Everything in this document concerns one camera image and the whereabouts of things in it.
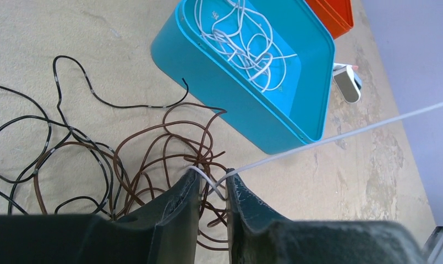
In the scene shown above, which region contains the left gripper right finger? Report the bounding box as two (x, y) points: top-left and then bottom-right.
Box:
(226, 169), (426, 263)

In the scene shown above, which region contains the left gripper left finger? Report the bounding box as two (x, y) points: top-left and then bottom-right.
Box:
(0, 170), (201, 263)

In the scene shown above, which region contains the white string cable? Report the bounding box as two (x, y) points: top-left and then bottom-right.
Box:
(194, 0), (298, 93)
(187, 97), (443, 201)

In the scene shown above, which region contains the black speckled thin cable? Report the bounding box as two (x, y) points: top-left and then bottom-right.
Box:
(0, 55), (190, 219)

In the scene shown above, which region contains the light blue square bin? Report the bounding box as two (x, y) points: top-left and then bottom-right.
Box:
(151, 1), (335, 155)

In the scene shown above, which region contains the white blue small clip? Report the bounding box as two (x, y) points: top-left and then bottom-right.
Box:
(332, 63), (362, 103)

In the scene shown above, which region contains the orange square bin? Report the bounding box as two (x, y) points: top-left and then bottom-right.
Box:
(306, 0), (354, 40)

